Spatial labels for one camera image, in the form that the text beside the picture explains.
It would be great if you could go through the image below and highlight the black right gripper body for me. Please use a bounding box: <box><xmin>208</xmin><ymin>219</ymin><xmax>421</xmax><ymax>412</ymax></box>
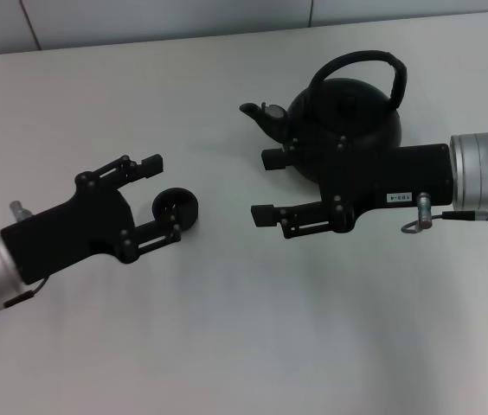
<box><xmin>319</xmin><ymin>136</ymin><xmax>455</xmax><ymax>234</ymax></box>

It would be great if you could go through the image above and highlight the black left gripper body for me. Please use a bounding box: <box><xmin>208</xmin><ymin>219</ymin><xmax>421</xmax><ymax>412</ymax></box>
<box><xmin>0</xmin><ymin>172</ymin><xmax>141</xmax><ymax>286</ymax></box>

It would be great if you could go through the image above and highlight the small black teacup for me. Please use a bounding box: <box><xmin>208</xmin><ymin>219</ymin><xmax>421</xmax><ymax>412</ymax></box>
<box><xmin>151</xmin><ymin>187</ymin><xmax>200</xmax><ymax>233</ymax></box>

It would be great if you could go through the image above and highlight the black round teapot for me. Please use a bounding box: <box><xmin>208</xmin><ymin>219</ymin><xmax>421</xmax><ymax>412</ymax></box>
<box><xmin>239</xmin><ymin>49</ymin><xmax>409</xmax><ymax>187</ymax></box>

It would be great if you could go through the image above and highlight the right gripper cable with plugs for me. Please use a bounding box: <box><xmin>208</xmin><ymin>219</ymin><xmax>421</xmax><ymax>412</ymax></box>
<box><xmin>401</xmin><ymin>192</ymin><xmax>488</xmax><ymax>234</ymax></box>

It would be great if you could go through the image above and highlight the gripper cable with plugs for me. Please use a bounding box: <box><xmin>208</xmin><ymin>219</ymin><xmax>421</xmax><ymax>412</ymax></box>
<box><xmin>401</xmin><ymin>192</ymin><xmax>488</xmax><ymax>234</ymax></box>
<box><xmin>0</xmin><ymin>200</ymin><xmax>51</xmax><ymax>323</ymax></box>

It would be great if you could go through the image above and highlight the left gripper cable with plugs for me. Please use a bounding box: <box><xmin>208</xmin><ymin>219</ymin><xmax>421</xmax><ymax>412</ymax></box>
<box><xmin>0</xmin><ymin>200</ymin><xmax>51</xmax><ymax>323</ymax></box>

